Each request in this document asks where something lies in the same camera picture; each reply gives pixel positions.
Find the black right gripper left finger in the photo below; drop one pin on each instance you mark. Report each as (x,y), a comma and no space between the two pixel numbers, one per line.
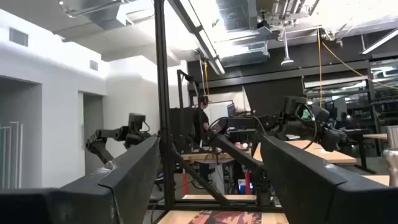
(130,174)

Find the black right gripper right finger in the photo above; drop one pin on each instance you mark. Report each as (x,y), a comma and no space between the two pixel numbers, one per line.
(304,180)

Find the silver metal lamp base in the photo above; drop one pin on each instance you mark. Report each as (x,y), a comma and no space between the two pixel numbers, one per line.
(391,155)

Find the black background robot arm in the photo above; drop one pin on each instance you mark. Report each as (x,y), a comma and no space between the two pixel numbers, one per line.
(99,140)

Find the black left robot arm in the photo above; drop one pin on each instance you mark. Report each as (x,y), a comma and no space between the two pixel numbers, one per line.
(236,152)

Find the wooden background table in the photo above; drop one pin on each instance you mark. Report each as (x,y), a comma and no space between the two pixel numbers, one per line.
(199,155)
(323,154)

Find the white pendant lamp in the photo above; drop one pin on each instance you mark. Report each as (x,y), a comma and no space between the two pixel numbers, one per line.
(286,61)

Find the distant seated person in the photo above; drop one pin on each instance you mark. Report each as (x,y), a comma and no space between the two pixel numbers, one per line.
(343,119)

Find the standing person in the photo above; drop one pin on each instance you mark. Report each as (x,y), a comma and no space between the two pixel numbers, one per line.
(200,121)

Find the red printed paper sheet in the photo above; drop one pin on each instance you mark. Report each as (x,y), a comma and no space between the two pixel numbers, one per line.
(224,217)

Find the long ceiling light fixture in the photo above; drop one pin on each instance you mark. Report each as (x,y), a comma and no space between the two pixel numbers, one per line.
(205,40)

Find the silver ceiling duct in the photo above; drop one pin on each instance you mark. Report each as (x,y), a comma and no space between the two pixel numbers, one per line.
(242,53)

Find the black aluminium rig frame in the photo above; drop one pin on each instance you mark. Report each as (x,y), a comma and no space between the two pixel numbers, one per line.
(163,93)

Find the black background gantry frame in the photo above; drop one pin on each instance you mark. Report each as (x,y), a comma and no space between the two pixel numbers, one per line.
(180,90)

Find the grey wall vent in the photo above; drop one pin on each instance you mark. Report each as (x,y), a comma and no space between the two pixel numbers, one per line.
(18,36)
(94,65)

